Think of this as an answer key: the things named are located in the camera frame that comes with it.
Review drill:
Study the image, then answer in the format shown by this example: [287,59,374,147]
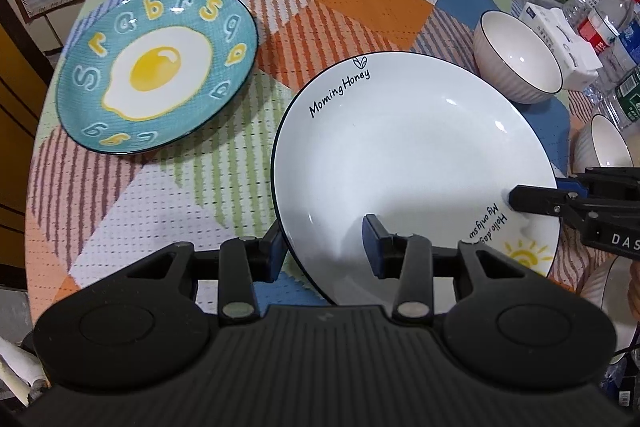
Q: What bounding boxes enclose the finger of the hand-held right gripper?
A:
[556,166,640,201]
[507,183,597,229]

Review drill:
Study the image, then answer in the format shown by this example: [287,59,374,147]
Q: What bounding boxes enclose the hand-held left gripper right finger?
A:
[363,213,526,324]

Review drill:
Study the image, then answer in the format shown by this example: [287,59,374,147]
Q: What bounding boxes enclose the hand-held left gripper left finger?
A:
[122,223,287,325]

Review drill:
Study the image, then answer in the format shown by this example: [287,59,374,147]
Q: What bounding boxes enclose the white ribbed bowl black rim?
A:
[572,113,635,175]
[580,256,640,365]
[472,9,567,106]

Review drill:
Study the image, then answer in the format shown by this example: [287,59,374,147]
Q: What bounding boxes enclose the white plate black rim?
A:
[270,52,562,305]

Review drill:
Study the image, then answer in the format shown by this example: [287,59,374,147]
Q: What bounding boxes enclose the teal fried egg plate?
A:
[55,0,260,156]

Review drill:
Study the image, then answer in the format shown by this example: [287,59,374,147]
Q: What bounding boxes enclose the clear bottle green label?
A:
[592,67,640,138]

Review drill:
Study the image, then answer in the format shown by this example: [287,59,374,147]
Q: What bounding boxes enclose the white tissue pack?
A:
[517,1,603,90]

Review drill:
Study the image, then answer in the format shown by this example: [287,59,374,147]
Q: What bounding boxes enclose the clear plastic water bottle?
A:
[597,0,640,82]

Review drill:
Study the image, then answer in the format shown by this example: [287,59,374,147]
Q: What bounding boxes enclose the white tube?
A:
[0,337,48,410]

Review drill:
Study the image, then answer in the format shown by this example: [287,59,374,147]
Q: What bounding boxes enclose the brown wooden furniture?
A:
[0,0,57,293]

